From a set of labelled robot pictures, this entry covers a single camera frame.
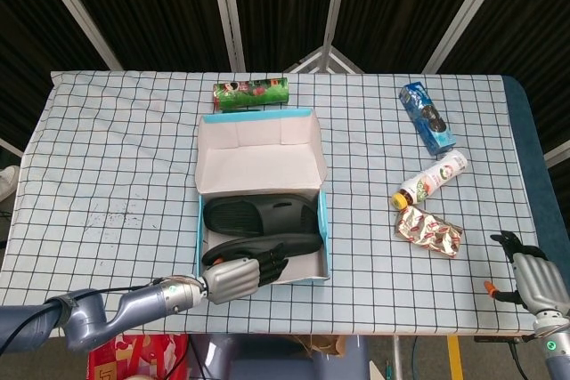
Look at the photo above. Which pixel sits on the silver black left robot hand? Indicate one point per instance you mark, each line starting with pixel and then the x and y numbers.
pixel 233 277

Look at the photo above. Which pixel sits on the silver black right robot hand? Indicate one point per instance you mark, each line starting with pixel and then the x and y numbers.
pixel 541 282

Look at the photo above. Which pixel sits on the black rubber slipper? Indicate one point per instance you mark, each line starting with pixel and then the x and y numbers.
pixel 298 246
pixel 249 217

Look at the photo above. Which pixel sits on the light blue cardboard shoe box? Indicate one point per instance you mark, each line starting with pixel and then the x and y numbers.
pixel 258 166

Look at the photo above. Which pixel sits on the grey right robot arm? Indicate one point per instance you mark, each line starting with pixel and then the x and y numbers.
pixel 554 349

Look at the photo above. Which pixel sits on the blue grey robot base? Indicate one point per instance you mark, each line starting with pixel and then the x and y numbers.
pixel 267 362

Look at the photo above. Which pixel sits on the blue cookie box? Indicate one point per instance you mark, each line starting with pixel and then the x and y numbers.
pixel 427 117

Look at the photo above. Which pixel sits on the brown paper bag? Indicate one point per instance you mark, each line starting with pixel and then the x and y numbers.
pixel 325 344

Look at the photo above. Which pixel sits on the red patterned bag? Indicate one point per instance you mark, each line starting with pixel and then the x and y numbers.
pixel 142 355

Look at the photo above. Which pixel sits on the gold and red foil bag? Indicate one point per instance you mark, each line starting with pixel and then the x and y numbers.
pixel 427 231

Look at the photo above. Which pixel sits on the blue table pad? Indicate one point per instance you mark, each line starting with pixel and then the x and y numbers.
pixel 530 153

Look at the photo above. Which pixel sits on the white bottle with yellow cap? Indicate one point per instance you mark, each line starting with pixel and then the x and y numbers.
pixel 436 177

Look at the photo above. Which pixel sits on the white black checkered tablecloth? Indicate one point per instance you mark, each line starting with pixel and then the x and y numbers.
pixel 111 175

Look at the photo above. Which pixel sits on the metal table leg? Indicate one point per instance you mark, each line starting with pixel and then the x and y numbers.
pixel 397 358

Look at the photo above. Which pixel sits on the green cylindrical snack package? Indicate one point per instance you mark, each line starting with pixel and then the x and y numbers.
pixel 249 93

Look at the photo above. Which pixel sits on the black pleated curtain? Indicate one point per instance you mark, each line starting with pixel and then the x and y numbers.
pixel 156 6

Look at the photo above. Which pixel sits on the white metal frame bar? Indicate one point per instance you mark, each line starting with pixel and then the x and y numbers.
pixel 11 148
pixel 556 155

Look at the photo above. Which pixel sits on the white triangular frame foot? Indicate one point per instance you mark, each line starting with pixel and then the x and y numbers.
pixel 325 59

